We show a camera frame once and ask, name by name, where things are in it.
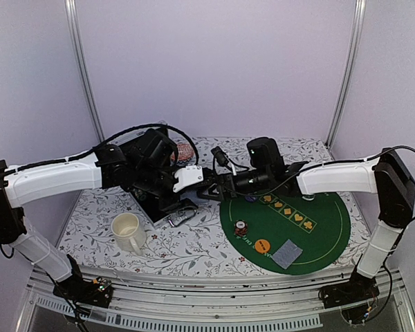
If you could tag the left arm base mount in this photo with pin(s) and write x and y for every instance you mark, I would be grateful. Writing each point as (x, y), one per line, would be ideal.
(98, 292)

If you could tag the white floral tablecloth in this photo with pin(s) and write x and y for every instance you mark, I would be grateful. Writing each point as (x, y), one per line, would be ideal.
(89, 240)

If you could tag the left aluminium post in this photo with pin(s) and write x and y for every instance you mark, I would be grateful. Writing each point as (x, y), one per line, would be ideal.
(78, 49)

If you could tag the blue playing card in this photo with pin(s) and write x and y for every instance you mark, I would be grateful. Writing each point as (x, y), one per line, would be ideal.
(278, 258)
(291, 252)

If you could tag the purple small blind button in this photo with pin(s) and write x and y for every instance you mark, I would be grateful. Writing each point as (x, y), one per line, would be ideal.
(251, 199)

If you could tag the cream ceramic mug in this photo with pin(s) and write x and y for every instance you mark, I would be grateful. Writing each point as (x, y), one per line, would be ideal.
(129, 235)

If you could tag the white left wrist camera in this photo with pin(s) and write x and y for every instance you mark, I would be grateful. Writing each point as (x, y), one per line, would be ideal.
(187, 176)

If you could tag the orange big blind button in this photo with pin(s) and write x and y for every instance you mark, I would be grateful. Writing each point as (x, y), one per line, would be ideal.
(262, 246)

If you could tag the clear glass dealer button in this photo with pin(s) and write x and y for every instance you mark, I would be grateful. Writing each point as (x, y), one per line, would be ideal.
(308, 197)

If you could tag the green round poker mat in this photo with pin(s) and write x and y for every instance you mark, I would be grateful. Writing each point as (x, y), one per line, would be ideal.
(321, 228)

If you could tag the aluminium frame rail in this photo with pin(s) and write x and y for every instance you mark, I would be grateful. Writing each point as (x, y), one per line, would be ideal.
(146, 302)

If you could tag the red black poker chip stack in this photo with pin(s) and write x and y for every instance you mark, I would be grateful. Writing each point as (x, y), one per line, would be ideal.
(240, 228)

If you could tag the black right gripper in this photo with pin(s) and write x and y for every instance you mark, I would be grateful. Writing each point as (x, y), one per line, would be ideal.
(221, 180)

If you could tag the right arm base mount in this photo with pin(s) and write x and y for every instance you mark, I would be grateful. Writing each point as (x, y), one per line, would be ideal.
(356, 289)

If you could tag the right aluminium post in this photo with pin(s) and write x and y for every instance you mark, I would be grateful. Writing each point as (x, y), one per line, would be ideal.
(354, 43)

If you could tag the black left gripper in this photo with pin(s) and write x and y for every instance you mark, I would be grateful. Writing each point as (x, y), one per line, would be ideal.
(176, 205)

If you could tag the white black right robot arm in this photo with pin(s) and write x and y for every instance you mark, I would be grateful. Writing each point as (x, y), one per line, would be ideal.
(226, 262)

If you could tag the aluminium post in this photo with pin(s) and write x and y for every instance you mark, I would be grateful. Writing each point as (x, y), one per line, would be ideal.
(354, 43)
(78, 49)

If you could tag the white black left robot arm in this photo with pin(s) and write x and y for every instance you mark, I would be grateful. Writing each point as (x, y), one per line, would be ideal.
(102, 167)

